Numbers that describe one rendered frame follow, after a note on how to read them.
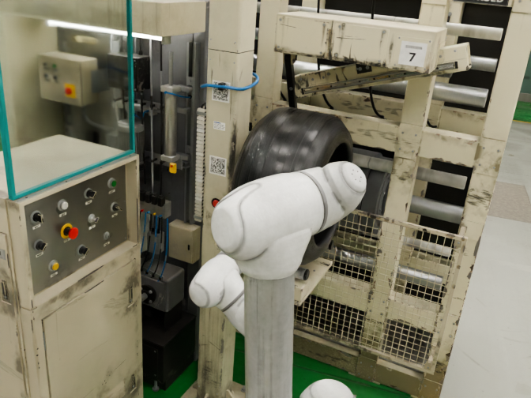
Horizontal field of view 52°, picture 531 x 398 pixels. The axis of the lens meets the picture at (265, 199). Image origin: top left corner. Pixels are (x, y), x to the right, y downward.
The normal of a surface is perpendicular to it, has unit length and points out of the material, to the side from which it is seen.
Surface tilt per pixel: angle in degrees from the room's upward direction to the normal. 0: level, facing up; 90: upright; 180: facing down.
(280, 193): 29
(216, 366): 90
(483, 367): 0
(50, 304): 90
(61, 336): 90
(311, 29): 90
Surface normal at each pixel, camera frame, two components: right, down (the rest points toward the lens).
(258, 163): -0.33, -0.20
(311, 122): -0.04, -0.79
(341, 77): -0.43, 0.32
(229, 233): -0.77, 0.11
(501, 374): 0.07, -0.91
